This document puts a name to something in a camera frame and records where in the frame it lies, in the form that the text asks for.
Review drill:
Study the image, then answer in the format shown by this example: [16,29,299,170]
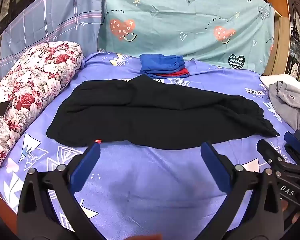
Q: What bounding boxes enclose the wooden headboard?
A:
[262,0,291,77]

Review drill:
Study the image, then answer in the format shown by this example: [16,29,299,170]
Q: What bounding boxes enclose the white pillow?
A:
[260,74,299,90]

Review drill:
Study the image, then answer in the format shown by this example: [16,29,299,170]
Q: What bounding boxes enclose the grey garment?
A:
[268,80,300,137]

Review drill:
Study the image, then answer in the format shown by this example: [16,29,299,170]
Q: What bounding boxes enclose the teal heart-printed sheet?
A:
[97,0,275,75]

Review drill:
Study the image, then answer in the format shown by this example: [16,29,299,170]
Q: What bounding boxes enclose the folded blue pants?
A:
[139,54,185,77]

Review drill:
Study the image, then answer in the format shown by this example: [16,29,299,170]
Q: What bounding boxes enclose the purple printed bed sheet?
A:
[0,51,300,240]

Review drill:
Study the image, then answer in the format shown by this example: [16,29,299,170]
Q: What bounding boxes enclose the folded red pants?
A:
[152,67,190,79]

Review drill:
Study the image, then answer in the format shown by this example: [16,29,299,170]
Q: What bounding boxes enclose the floral bolster pillow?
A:
[0,41,85,177]

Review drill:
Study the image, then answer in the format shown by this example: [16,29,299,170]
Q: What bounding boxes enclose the dark framed wall pictures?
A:
[0,0,38,47]

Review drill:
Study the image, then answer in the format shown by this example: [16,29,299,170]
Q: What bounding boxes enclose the black pants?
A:
[46,74,280,151]

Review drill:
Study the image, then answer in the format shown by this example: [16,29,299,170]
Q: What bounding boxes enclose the blue-grey plaid sheet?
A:
[0,0,109,67]

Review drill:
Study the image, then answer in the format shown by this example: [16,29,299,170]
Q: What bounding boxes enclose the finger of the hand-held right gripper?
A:
[283,129,300,167]
[256,138,287,172]

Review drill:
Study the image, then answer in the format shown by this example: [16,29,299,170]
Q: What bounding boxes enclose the black phone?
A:
[0,101,13,120]

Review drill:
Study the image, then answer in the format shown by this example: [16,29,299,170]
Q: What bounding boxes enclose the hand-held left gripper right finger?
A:
[194,141,284,240]

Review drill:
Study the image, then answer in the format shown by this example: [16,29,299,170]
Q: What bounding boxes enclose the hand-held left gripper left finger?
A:
[17,142,105,240]

